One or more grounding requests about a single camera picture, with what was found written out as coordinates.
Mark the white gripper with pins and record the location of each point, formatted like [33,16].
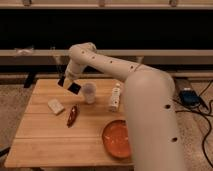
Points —
[72,72]

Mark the black eraser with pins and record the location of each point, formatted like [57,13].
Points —
[74,88]

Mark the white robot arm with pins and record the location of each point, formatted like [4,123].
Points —
[148,107]

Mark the white rectangular block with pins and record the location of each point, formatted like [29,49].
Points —
[56,106]

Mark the red chili pepper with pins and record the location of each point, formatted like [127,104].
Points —
[73,115]

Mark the wooden board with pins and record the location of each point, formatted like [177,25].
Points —
[44,140]

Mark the white bottle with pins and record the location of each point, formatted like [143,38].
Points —
[115,98]

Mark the orange plate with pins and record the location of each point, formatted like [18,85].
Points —
[115,139]

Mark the blue power box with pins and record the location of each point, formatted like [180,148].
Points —
[189,97]

